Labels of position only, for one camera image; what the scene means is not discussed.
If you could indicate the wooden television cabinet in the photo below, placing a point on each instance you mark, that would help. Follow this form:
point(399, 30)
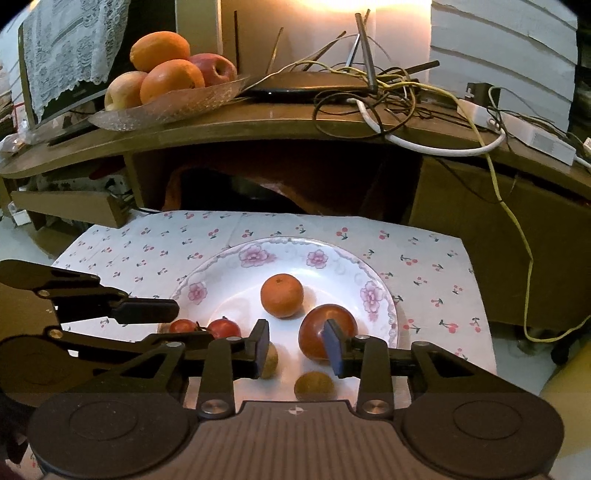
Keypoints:
point(300, 129)

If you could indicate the black router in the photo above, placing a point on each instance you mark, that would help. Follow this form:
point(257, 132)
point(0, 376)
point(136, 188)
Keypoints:
point(300, 87)

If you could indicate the white lace cloth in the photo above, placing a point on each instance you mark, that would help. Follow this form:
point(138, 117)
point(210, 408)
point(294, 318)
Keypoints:
point(69, 46)

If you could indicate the black power adapter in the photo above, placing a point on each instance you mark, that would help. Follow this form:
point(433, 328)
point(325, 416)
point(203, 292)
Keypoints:
point(482, 92)

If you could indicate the small red apple with stem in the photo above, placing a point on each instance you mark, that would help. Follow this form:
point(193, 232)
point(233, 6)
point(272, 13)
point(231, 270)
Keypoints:
point(224, 328)

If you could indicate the large brown kiwi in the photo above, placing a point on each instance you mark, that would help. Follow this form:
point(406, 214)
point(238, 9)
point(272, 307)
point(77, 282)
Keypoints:
point(314, 386)

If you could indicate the cherry print tablecloth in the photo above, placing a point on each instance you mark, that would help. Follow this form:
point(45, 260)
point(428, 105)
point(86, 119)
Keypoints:
point(415, 286)

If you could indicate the white power strip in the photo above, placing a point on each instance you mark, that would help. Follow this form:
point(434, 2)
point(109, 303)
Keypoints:
point(531, 134)

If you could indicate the stack of white boards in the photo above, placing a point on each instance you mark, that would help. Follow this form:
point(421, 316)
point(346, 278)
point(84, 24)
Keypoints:
point(498, 55)

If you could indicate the large red apple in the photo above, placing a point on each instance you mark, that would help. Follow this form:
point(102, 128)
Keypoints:
point(314, 332)

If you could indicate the small orange with stem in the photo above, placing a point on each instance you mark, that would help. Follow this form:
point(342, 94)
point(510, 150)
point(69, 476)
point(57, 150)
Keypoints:
point(281, 295)

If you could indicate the yellow apple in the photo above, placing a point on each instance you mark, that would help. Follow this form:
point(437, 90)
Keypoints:
point(123, 91)

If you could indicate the white floral plate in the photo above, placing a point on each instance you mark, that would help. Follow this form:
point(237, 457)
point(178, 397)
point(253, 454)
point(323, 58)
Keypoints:
point(231, 295)

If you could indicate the big orange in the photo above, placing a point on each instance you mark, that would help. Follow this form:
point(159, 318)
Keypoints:
point(171, 82)
point(159, 50)

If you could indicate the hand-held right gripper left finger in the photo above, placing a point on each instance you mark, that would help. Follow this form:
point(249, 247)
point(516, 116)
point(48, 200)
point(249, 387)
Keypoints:
point(261, 344)

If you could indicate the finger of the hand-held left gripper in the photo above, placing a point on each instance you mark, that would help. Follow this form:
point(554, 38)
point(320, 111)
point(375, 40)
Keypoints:
point(115, 350)
point(147, 310)

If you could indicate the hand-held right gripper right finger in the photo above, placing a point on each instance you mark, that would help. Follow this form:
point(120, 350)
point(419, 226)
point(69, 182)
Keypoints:
point(331, 346)

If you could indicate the glass fruit dish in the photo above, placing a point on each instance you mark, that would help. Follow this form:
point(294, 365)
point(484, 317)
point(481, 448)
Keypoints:
point(184, 108)

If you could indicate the small brown kiwi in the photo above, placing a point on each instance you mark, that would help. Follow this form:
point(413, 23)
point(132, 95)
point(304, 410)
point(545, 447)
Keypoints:
point(273, 360)

